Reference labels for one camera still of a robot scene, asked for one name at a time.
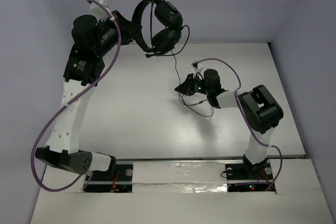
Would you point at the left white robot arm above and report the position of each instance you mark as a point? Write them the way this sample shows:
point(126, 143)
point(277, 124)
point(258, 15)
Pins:
point(85, 67)

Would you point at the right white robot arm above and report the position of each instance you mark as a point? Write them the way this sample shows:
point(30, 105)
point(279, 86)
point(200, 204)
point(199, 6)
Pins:
point(259, 110)

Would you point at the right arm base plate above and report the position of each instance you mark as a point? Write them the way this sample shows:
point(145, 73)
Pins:
point(240, 179)

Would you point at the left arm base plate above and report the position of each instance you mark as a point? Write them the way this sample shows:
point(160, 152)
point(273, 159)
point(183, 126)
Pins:
point(119, 182)

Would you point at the wrist white camera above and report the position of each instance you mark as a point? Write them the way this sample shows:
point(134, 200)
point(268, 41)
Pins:
point(98, 7)
point(198, 68)

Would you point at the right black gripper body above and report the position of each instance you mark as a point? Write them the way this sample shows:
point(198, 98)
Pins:
point(196, 85)

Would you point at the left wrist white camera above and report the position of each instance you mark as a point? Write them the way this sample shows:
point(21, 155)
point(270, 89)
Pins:
point(98, 7)

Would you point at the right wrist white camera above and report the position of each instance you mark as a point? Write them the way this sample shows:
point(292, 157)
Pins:
point(198, 68)

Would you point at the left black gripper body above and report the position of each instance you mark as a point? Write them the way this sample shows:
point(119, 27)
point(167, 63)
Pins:
point(122, 27)

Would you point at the black headphones with cable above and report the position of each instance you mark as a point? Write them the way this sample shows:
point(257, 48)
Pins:
point(162, 43)

